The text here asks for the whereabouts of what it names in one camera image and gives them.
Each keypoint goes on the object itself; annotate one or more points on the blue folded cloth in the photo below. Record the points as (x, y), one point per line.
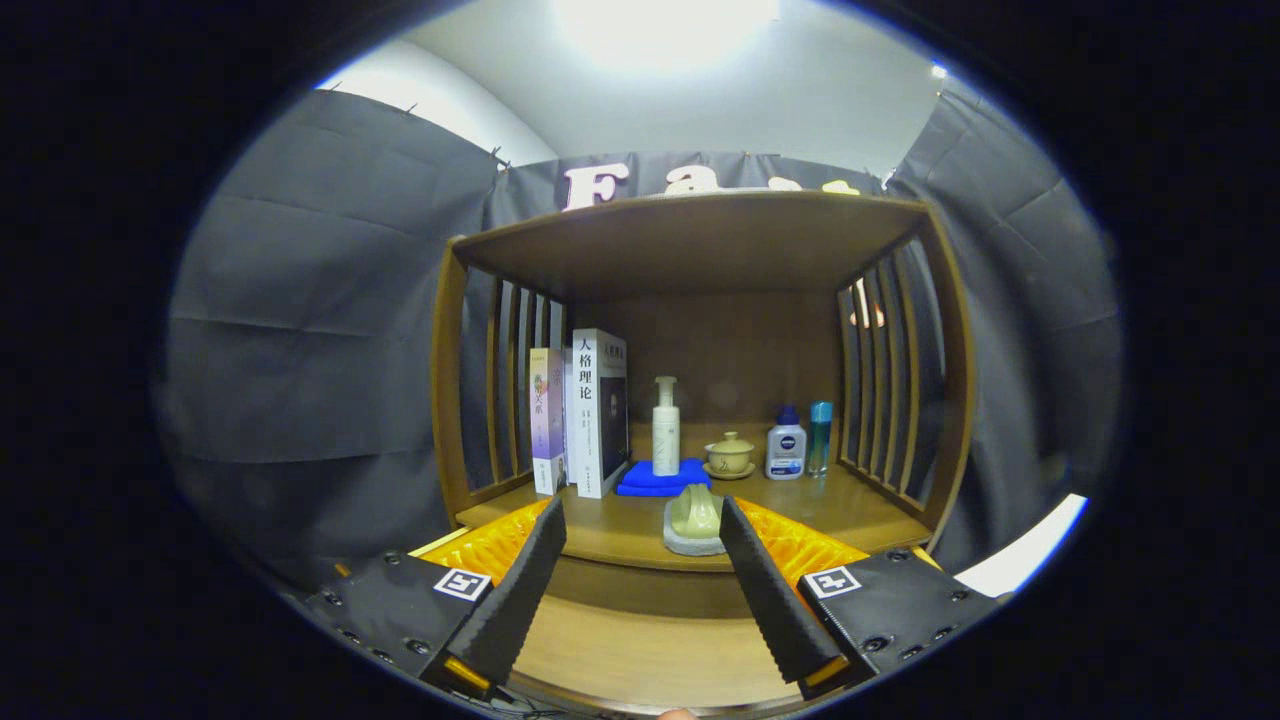
(640, 480)

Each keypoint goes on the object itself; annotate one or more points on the wooden cabinet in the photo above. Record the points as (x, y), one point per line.
(700, 240)

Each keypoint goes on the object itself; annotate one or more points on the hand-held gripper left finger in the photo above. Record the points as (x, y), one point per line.
(520, 590)

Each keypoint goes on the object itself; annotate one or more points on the teal slim bottle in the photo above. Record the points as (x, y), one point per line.
(820, 435)

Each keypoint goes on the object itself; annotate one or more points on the yellow lidded ceramic teacup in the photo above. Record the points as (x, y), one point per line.
(730, 458)

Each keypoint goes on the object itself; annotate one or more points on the purple spine book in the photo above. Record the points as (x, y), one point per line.
(547, 420)

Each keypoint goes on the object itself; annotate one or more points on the white pump bottle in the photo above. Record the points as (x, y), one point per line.
(666, 435)

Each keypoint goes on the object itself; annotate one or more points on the wooden countertop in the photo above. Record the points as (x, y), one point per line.
(620, 530)

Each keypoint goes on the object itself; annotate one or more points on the white bottle with blue cap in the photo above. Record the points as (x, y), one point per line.
(786, 450)

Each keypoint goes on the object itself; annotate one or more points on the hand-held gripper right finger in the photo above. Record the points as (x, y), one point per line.
(770, 600)

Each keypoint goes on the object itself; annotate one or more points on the white spine book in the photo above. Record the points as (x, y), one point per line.
(585, 420)

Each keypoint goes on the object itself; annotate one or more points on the wooden drawer with black knob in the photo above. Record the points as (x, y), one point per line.
(650, 650)

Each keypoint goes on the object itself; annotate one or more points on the white and grey box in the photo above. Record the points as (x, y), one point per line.
(1025, 550)

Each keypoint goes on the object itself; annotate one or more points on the black backdrop cloth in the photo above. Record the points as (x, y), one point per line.
(300, 350)

